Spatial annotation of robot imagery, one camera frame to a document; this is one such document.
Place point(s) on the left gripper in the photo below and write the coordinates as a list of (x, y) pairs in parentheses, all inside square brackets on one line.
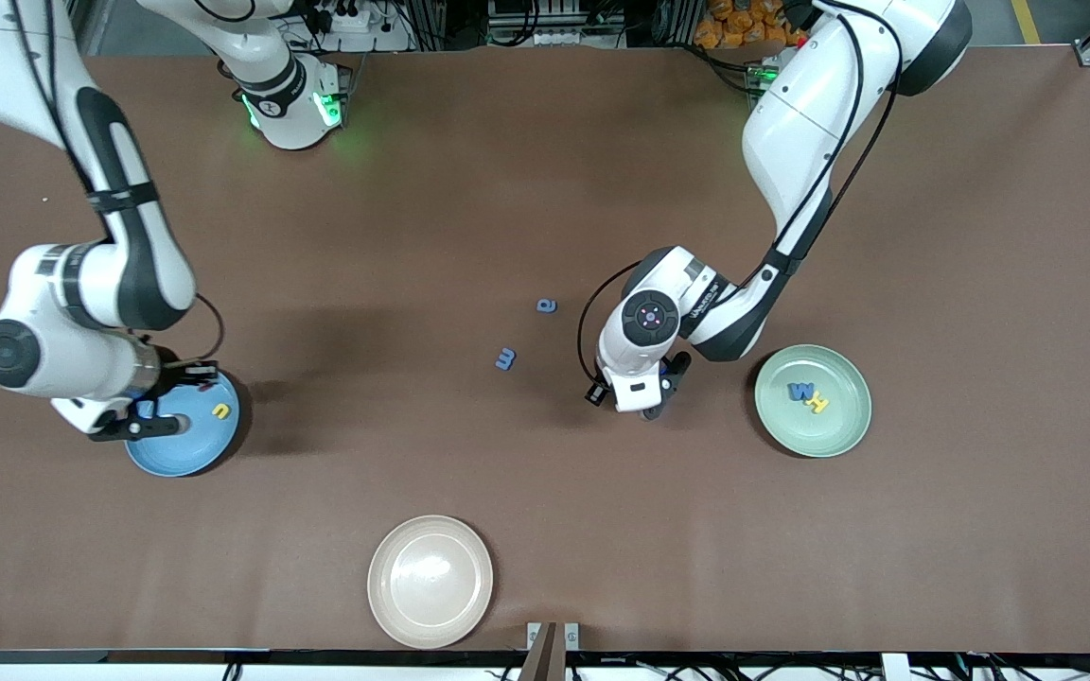
[(590, 394)]

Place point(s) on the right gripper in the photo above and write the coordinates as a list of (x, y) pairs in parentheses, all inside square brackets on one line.
[(173, 375)]

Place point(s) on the blue foam small m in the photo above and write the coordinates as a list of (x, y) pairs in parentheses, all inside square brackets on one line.
[(505, 359)]

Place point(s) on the blue foam capital M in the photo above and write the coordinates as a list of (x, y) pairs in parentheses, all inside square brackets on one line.
[(800, 392)]

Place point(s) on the yellow foam capital H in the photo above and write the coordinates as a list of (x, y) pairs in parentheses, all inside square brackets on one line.
[(821, 407)]

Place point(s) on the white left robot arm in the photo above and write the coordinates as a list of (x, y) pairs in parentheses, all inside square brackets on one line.
[(810, 95)]

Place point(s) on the blue plate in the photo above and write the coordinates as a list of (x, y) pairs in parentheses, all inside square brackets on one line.
[(195, 449)]

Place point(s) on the table cover sheet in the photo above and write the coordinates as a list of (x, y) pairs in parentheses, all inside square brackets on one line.
[(602, 530)]

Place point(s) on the pale green plate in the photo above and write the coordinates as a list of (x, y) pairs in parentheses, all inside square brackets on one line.
[(782, 421)]

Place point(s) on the beige plate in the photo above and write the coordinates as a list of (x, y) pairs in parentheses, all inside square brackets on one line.
[(430, 582)]

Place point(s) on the background electronics rack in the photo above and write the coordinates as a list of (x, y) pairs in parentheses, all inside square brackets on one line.
[(592, 19)]

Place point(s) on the white power strip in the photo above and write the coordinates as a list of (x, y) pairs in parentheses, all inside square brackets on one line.
[(351, 19)]

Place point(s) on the orange packets bag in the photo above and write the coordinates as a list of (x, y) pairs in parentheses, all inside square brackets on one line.
[(734, 24)]

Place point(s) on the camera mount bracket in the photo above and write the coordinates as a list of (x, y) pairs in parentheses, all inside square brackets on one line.
[(545, 653)]

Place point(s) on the black table edge rail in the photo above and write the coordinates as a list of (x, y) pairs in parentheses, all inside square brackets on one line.
[(223, 654)]

